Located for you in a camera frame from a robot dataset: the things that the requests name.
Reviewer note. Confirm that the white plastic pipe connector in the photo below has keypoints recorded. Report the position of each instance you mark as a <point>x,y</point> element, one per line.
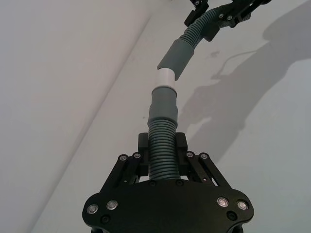
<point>165,77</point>

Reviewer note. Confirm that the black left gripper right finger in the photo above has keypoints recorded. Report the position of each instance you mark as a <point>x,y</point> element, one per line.
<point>181,150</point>

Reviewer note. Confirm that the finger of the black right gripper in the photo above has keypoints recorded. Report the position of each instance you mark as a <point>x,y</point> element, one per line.
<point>236,13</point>
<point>195,14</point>

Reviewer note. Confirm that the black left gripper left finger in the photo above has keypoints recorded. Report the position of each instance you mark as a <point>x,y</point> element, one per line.
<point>143,155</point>

